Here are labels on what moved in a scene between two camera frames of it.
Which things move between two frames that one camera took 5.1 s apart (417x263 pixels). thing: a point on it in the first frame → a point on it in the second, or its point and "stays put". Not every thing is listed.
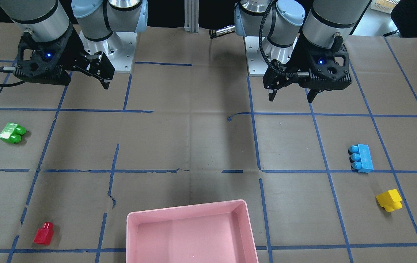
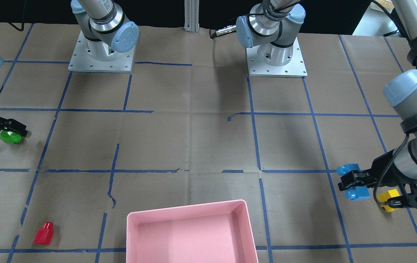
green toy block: x=12 y=133 stays put
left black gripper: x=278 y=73 → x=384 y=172
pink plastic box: x=220 y=232 stays put
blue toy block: x=360 y=158 → x=355 y=192
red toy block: x=44 y=236 stays put
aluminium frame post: x=191 y=15 stays put
